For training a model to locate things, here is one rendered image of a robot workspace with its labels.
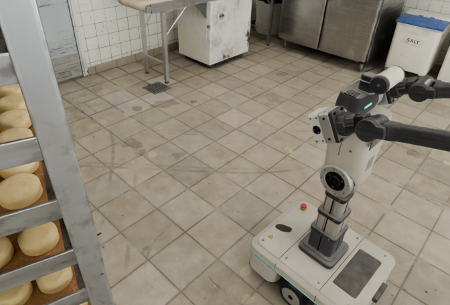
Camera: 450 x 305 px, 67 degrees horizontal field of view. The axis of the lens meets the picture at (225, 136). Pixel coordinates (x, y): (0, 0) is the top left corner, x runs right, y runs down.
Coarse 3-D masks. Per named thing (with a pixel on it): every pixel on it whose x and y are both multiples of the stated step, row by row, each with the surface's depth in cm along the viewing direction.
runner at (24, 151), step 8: (32, 136) 35; (0, 144) 34; (8, 144) 34; (16, 144) 35; (24, 144) 35; (32, 144) 36; (0, 152) 34; (8, 152) 35; (16, 152) 35; (24, 152) 36; (32, 152) 36; (40, 152) 36; (0, 160) 35; (8, 160) 35; (16, 160) 36; (24, 160) 36; (32, 160) 36; (40, 160) 37; (0, 168) 35; (8, 168) 36
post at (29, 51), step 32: (0, 0) 26; (32, 0) 27; (32, 32) 28; (32, 64) 29; (32, 96) 30; (64, 128) 33; (64, 160) 35; (64, 192) 37; (96, 256) 44; (96, 288) 47
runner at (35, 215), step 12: (36, 204) 40; (48, 204) 40; (0, 216) 38; (12, 216) 39; (24, 216) 39; (36, 216) 40; (48, 216) 41; (60, 216) 42; (0, 228) 39; (12, 228) 39; (24, 228) 40
